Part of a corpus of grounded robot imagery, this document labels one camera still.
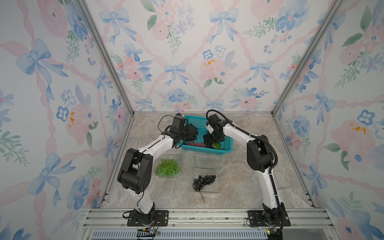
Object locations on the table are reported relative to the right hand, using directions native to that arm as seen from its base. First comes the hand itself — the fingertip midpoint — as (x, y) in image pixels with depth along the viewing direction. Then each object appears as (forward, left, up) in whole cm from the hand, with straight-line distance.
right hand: (208, 140), depth 105 cm
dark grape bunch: (-10, +12, +21) cm, 26 cm away
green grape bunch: (-24, +24, +8) cm, 35 cm away
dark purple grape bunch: (-32, +6, +4) cm, 33 cm away
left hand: (-2, +10, +16) cm, 18 cm away
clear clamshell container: (-19, +1, +1) cm, 19 cm away
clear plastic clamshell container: (-14, +24, +1) cm, 28 cm away
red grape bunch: (-7, +5, +4) cm, 9 cm away
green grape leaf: (-9, -5, +6) cm, 12 cm away
